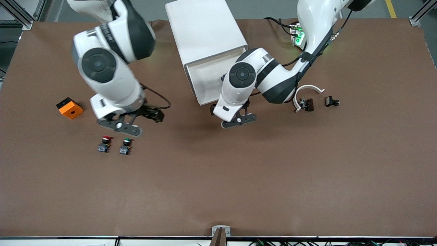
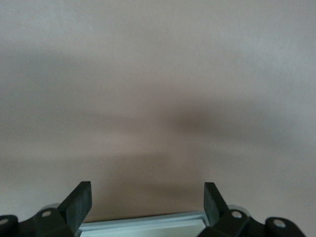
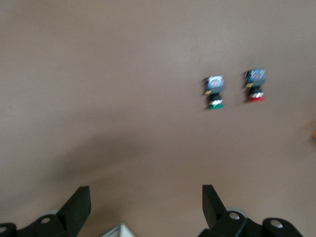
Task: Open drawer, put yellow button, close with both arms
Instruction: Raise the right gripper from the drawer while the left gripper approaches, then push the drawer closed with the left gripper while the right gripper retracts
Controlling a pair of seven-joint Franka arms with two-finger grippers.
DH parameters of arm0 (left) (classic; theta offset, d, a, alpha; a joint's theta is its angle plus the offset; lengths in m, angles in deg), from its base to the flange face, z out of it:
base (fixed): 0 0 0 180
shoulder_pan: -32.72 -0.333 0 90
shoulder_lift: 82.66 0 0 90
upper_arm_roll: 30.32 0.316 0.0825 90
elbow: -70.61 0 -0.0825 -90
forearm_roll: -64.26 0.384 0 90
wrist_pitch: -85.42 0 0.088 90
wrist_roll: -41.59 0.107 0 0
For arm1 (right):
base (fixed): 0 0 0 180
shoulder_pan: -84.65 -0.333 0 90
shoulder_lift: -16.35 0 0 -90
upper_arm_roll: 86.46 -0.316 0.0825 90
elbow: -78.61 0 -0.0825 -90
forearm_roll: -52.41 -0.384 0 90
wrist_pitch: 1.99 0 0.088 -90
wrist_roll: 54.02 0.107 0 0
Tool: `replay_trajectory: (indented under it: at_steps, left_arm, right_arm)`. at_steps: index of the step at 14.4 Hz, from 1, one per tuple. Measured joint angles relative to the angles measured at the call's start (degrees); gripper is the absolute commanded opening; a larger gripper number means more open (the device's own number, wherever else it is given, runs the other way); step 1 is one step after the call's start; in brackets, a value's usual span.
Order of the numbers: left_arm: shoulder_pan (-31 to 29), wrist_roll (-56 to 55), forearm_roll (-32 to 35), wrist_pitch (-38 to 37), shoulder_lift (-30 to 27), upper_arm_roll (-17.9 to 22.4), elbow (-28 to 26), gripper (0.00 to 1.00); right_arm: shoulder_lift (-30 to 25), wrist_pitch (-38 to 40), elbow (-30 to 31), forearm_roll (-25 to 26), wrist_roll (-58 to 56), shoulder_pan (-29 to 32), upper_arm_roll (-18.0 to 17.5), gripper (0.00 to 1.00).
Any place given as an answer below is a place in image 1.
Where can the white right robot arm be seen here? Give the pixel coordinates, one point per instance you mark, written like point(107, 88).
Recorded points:
point(116, 82)

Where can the dark brown small component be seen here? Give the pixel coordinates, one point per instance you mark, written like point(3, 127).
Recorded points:
point(309, 104)

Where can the green push button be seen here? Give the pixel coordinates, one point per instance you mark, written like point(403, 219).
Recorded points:
point(125, 148)

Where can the grey metal mount bracket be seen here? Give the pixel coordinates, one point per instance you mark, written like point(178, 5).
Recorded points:
point(221, 232)

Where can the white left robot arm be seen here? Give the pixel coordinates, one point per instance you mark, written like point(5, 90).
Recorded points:
point(273, 75)

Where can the brown table cover sheet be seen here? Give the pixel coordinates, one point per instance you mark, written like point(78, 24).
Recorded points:
point(218, 171)

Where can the red push button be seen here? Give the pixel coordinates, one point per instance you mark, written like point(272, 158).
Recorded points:
point(103, 146)

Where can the small black clip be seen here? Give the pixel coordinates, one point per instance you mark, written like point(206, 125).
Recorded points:
point(330, 101)

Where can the white curved plastic part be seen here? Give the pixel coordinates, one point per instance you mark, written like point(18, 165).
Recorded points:
point(307, 87)

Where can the silver base connector box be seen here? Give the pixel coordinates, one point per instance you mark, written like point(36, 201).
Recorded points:
point(297, 34)

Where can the aluminium frame post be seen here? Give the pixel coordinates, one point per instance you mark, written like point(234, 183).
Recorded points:
point(20, 15)
point(421, 12)

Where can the white drawer cabinet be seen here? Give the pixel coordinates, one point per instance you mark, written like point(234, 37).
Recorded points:
point(201, 27)

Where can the orange and black button box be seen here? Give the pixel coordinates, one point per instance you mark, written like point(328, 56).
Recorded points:
point(71, 110)

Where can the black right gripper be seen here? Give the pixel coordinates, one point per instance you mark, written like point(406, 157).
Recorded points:
point(149, 111)

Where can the cream plastic drawer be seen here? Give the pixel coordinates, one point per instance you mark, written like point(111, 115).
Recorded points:
point(205, 78)

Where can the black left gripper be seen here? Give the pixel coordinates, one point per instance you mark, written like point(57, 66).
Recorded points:
point(246, 105)

